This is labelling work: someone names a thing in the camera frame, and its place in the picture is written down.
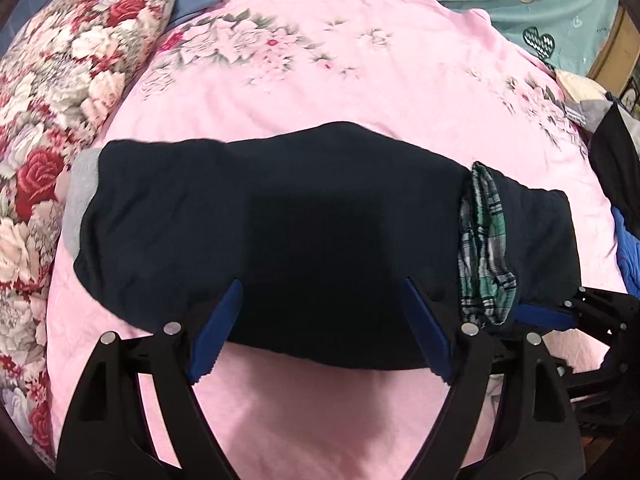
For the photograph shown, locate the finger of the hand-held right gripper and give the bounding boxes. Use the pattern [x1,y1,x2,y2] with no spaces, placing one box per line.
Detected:
[514,287,640,343]

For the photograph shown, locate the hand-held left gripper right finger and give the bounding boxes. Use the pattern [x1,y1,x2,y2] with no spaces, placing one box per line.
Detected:
[400,277,586,480]

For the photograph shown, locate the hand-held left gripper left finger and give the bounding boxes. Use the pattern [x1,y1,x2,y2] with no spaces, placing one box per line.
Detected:
[55,279,244,480]

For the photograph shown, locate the dark navy pants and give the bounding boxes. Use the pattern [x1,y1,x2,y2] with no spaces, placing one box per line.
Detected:
[65,121,582,368]

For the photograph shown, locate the blue garment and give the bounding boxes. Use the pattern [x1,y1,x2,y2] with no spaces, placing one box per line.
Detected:
[611,207,640,293]

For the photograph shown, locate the black garment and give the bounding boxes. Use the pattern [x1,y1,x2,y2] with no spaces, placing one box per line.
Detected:
[589,105,640,221]

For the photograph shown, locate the grey garment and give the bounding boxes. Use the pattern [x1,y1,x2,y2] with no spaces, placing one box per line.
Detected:
[565,97,640,133]

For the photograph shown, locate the cream cloth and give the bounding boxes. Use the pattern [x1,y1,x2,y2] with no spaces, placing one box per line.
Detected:
[555,67,608,106]

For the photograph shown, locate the pink floral blanket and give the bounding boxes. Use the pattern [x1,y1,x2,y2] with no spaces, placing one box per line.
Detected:
[45,0,631,480]

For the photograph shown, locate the red floral pillow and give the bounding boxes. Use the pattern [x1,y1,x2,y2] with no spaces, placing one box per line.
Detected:
[0,0,176,471]

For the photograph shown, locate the wooden bed frame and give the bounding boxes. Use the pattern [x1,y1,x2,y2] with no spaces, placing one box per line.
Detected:
[587,5,640,101]

